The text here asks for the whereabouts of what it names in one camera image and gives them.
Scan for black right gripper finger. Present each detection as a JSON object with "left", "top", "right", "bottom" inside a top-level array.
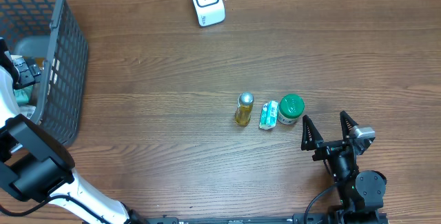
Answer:
[
  {"left": 301, "top": 115, "right": 323, "bottom": 151},
  {"left": 340, "top": 111, "right": 358, "bottom": 140}
]

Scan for green lid white jar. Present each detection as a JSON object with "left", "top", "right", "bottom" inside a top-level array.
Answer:
[{"left": 277, "top": 94, "right": 305, "bottom": 125}]

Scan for teal white tissue packet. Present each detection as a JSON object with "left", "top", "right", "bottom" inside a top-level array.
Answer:
[{"left": 259, "top": 101, "right": 278, "bottom": 130}]

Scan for yellow liquid bottle silver cap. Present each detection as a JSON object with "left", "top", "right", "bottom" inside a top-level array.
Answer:
[{"left": 235, "top": 92, "right": 254, "bottom": 126}]

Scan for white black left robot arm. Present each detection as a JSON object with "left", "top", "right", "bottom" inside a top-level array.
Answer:
[{"left": 1, "top": 41, "right": 146, "bottom": 223}]

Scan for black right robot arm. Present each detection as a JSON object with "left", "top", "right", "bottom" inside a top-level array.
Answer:
[{"left": 298, "top": 111, "right": 389, "bottom": 223}]

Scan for white barcode scanner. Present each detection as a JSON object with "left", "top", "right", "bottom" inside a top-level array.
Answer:
[{"left": 192, "top": 0, "right": 226, "bottom": 27}]

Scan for teal packet in basket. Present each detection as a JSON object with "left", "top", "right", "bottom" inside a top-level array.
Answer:
[{"left": 14, "top": 85, "right": 33, "bottom": 106}]

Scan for grey plastic mesh basket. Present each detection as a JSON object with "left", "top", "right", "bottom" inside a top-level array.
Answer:
[{"left": 1, "top": 0, "right": 88, "bottom": 146}]

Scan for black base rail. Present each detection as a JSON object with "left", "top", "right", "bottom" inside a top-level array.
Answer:
[{"left": 82, "top": 212, "right": 390, "bottom": 224}]

